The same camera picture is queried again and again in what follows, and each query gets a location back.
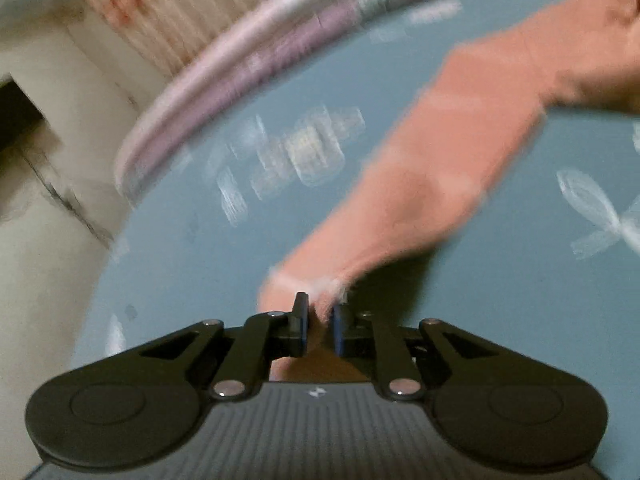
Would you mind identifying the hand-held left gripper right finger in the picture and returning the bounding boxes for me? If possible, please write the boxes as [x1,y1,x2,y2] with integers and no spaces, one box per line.
[332,302,502,403]

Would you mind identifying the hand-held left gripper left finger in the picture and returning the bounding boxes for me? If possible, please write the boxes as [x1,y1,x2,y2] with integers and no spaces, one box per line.
[140,292,311,403]

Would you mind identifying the salmon pink knit sweater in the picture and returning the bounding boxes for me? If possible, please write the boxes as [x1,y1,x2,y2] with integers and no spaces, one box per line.
[257,0,640,383]

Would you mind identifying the blue floral bed sheet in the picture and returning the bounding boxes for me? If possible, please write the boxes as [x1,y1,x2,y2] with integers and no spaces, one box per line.
[75,0,640,480]

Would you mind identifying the pink floral folded quilt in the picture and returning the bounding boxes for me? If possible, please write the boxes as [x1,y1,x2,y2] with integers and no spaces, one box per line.
[114,0,451,196]

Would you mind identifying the purple floral folded quilt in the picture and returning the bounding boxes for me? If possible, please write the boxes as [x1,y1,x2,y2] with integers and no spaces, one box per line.
[122,0,501,206]

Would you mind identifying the beige patterned curtain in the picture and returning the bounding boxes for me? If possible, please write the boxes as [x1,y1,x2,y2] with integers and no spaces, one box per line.
[65,0,326,78]

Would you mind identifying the wall-mounted black television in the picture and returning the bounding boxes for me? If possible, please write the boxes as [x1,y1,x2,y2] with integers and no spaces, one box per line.
[0,80,51,156]

